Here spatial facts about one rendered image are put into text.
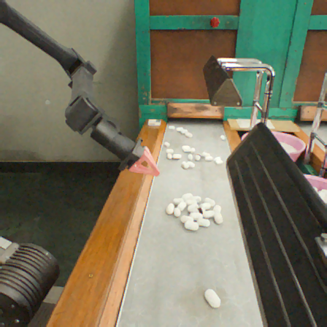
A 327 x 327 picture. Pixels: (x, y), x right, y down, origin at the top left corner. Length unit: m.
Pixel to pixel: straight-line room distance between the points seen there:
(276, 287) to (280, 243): 0.03
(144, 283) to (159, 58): 1.15
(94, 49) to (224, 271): 2.01
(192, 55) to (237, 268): 1.11
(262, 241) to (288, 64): 1.38
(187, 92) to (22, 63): 1.48
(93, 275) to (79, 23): 2.02
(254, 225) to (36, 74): 2.39
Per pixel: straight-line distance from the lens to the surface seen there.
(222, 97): 0.74
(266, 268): 0.23
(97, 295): 0.60
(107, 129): 0.72
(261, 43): 1.55
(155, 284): 0.64
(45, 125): 2.65
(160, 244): 0.72
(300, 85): 1.64
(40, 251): 0.70
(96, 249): 0.69
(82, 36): 2.40
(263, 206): 0.27
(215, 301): 0.60
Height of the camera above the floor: 1.23
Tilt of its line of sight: 26 degrees down
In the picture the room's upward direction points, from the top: straight up
